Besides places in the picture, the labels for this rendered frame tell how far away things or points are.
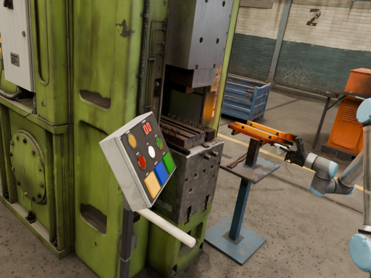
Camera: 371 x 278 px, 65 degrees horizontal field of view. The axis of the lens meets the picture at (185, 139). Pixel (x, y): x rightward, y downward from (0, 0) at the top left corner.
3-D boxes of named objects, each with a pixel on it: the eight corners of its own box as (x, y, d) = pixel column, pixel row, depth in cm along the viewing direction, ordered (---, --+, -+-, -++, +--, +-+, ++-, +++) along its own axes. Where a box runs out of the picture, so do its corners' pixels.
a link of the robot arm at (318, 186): (330, 198, 171) (338, 180, 166) (312, 197, 170) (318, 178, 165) (323, 189, 180) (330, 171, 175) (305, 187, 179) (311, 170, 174)
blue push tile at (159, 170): (168, 176, 122) (161, 160, 120) (162, 185, 115) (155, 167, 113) (164, 177, 122) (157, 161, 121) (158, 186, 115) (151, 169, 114)
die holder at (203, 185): (213, 201, 202) (224, 141, 185) (178, 225, 173) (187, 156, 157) (154, 170, 232) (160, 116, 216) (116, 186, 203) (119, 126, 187)
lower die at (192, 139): (203, 143, 178) (206, 130, 174) (183, 151, 162) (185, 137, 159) (154, 123, 200) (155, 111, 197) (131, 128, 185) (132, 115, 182)
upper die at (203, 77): (213, 85, 165) (216, 68, 161) (191, 88, 149) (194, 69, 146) (158, 70, 187) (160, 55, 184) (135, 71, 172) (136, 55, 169)
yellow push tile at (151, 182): (161, 188, 112) (153, 171, 111) (154, 198, 105) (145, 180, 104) (157, 189, 113) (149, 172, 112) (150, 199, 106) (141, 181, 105)
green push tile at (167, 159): (175, 166, 131) (168, 151, 129) (170, 173, 124) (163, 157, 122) (171, 167, 131) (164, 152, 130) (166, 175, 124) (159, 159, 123)
